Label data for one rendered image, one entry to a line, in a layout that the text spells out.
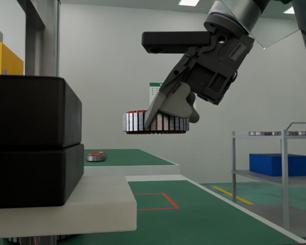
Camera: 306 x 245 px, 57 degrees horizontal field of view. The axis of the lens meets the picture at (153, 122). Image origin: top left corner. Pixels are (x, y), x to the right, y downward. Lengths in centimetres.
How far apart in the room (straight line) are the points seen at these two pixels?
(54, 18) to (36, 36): 3
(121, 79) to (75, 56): 93
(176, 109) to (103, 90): 487
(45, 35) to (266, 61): 604
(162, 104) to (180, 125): 5
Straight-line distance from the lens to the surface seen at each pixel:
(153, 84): 536
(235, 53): 47
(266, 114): 610
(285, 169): 232
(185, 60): 44
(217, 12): 48
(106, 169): 146
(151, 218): 55
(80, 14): 567
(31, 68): 31
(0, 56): 366
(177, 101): 42
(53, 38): 32
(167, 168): 149
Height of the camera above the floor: 90
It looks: 3 degrees up
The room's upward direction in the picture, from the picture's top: straight up
